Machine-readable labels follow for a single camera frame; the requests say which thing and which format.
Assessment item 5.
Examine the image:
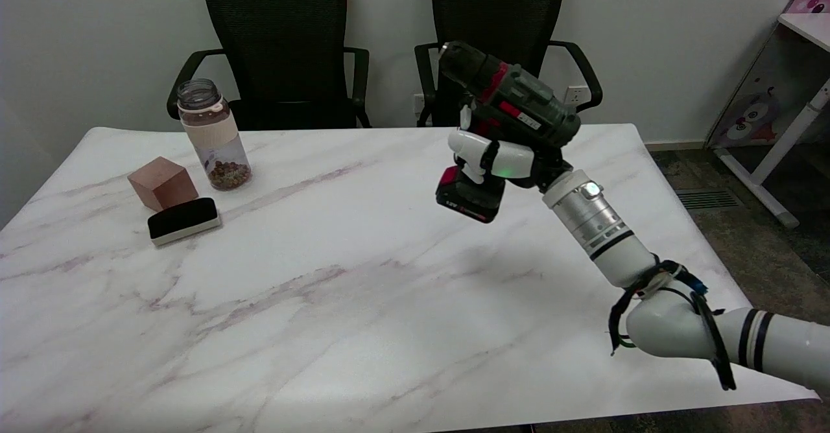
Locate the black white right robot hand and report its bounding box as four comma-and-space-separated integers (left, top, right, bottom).
447, 104, 575, 191

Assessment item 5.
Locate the dark green power screwdriver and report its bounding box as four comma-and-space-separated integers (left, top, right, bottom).
435, 41, 582, 224

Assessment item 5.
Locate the black mesh office chair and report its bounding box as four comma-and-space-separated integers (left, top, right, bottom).
167, 0, 370, 131
414, 0, 603, 128

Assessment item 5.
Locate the dark floor vent grille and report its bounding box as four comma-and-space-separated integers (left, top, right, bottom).
674, 189, 737, 211

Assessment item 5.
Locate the cartoon printed desk panel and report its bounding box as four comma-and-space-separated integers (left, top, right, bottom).
707, 25, 830, 150

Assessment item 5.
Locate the white desk with legs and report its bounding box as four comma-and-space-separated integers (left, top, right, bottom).
713, 13, 830, 229

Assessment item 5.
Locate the clear bottle with nuts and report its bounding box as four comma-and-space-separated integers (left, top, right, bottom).
177, 78, 252, 192

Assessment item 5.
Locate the black whiteboard eraser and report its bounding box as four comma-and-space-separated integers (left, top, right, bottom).
147, 197, 222, 247

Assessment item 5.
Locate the brown wooden cube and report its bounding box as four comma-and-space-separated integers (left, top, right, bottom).
127, 156, 200, 212

